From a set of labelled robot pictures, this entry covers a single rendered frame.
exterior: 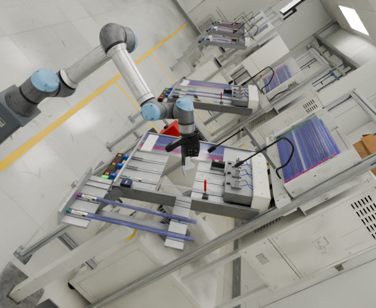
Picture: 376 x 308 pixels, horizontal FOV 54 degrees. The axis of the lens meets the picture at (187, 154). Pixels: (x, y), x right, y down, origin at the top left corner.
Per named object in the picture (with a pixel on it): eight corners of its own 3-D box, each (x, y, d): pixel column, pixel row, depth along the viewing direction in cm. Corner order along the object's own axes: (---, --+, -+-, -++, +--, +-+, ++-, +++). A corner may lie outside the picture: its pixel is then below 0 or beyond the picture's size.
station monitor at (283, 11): (280, 14, 571) (304, -3, 556) (277, 12, 623) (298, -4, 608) (285, 22, 574) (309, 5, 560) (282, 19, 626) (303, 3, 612)
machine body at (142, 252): (60, 285, 210) (139, 239, 188) (102, 215, 273) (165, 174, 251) (134, 353, 227) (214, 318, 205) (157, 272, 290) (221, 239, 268)
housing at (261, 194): (247, 219, 176) (254, 195, 170) (246, 172, 220) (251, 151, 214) (264, 222, 176) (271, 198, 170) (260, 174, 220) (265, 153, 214)
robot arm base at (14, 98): (-2, 97, 170) (11, 85, 167) (15, 87, 184) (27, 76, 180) (23, 121, 175) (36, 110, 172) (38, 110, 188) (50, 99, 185)
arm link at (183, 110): (177, 96, 168) (195, 96, 165) (180, 119, 173) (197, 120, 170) (171, 101, 162) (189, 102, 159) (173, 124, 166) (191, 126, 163)
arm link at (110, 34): (103, 12, 152) (163, 113, 150) (116, 18, 162) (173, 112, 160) (84, 29, 156) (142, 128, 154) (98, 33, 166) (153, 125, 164)
